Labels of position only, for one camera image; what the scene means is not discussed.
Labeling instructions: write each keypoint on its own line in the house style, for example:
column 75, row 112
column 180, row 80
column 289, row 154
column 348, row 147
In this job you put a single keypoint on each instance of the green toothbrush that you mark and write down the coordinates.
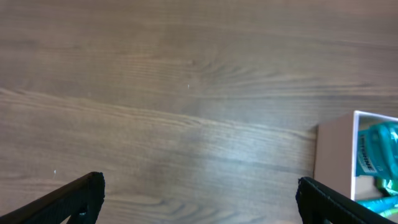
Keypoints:
column 389, row 212

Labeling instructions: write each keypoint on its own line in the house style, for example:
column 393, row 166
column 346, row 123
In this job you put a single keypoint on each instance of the green soap packet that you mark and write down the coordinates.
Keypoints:
column 387, row 187

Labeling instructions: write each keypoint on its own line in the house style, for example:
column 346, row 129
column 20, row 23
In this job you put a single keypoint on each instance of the teal toothpaste tube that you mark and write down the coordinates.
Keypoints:
column 379, row 205

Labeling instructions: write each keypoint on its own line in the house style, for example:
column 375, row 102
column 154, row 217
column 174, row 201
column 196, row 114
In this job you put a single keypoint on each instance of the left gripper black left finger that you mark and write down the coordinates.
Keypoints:
column 79, row 201

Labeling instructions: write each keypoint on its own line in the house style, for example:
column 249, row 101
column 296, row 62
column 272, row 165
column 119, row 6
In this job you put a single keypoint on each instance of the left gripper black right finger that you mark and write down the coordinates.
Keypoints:
column 319, row 204

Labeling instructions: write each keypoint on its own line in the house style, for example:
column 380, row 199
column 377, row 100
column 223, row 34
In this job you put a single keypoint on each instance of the white cardboard box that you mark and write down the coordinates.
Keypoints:
column 336, row 153

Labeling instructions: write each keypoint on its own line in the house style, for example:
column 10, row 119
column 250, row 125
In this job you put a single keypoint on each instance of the teal mouthwash bottle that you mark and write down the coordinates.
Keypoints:
column 377, row 151

